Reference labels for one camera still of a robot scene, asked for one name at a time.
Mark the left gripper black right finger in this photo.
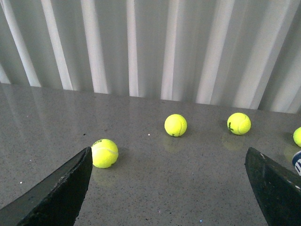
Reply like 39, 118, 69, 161
245, 147, 301, 226

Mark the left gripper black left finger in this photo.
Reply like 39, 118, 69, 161
0, 147, 92, 226

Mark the Wilson tennis ball can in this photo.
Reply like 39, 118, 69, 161
292, 151, 301, 176

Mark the yellow tennis ball far right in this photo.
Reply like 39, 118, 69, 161
293, 127, 301, 147

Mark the yellow tennis ball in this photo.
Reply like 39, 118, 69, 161
164, 114, 187, 137
293, 127, 301, 147
227, 113, 251, 135
91, 139, 119, 169

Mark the yellow tennis ball near left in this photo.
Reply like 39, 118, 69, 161
91, 139, 119, 169

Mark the yellow tennis ball centre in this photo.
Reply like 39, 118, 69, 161
164, 114, 187, 137

